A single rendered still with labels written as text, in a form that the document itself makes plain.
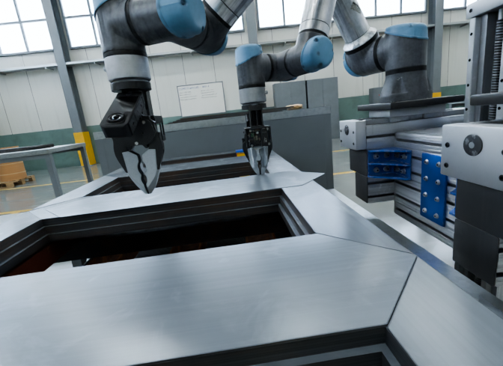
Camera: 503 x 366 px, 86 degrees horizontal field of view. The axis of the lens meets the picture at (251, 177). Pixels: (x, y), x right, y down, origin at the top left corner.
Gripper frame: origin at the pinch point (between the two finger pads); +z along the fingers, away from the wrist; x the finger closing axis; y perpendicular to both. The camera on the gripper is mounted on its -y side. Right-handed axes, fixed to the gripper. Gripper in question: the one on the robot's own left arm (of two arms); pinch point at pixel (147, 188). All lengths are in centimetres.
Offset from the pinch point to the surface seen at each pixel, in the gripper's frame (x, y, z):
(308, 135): -60, 100, 2
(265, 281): -19.9, -26.7, 5.7
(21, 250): 26.9, 0.2, 9.9
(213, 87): 33, 906, -113
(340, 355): -24.9, -35.2, 7.4
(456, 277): -60, -6, 24
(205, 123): -3, 99, -10
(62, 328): 0.1, -29.6, 5.9
